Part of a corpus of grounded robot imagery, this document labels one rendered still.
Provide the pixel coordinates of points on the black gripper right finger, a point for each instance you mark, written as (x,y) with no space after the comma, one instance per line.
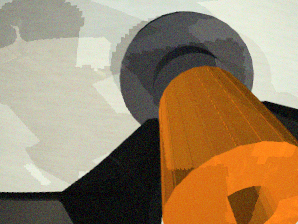
(287,115)

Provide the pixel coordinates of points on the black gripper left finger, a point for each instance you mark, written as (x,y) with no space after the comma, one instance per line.
(125,188)

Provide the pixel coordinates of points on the orange cylinder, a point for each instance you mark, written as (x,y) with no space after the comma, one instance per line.
(225,158)

